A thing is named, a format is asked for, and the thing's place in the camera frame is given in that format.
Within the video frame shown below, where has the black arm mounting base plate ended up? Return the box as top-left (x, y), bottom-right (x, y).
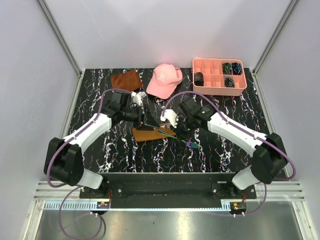
top-left (79, 172), bottom-right (257, 211)

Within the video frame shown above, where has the brown folded cloth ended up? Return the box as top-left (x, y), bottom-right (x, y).
top-left (111, 69), bottom-right (143, 92)

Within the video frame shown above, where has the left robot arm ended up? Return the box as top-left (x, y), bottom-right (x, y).
top-left (43, 88), bottom-right (159, 198)

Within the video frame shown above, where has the iridescent rainbow fork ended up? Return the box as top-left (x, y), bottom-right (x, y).
top-left (157, 129), bottom-right (200, 149)

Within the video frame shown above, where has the green patterned rolled sock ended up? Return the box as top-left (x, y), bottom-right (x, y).
top-left (222, 62), bottom-right (232, 75)

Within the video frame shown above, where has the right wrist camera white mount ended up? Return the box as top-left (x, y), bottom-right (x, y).
top-left (160, 109), bottom-right (178, 128)

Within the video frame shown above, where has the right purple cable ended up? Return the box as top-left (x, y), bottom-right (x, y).
top-left (161, 91), bottom-right (297, 217)

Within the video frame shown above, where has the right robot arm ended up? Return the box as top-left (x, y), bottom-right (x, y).
top-left (175, 97), bottom-right (288, 199)

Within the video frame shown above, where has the dark rolled sock left compartment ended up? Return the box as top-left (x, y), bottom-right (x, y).
top-left (194, 72), bottom-right (204, 87)

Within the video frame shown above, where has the blue patterned rolled sock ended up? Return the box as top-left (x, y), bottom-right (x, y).
top-left (231, 62), bottom-right (243, 76)

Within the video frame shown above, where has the teal patterned rolled sock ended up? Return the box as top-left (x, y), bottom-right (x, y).
top-left (224, 76), bottom-right (235, 88)

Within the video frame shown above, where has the pink baseball cap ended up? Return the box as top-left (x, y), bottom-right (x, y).
top-left (146, 63), bottom-right (183, 100)

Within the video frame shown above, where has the pink divided organizer tray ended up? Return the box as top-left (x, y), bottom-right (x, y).
top-left (192, 57), bottom-right (248, 97)

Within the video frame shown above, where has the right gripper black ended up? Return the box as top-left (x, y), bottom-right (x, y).
top-left (169, 115), bottom-right (196, 141)

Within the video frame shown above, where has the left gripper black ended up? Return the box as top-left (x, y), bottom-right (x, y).
top-left (121, 103), bottom-right (161, 132)

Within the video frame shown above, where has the orange cloth napkin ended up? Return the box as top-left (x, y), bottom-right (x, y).
top-left (132, 128), bottom-right (176, 142)

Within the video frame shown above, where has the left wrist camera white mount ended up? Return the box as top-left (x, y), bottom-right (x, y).
top-left (131, 91), bottom-right (147, 107)

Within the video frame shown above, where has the silver fork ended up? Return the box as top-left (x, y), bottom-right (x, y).
top-left (160, 123), bottom-right (172, 129)

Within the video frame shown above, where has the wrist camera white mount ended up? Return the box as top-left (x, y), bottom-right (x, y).
top-left (131, 91), bottom-right (147, 107)
top-left (160, 109), bottom-right (178, 128)

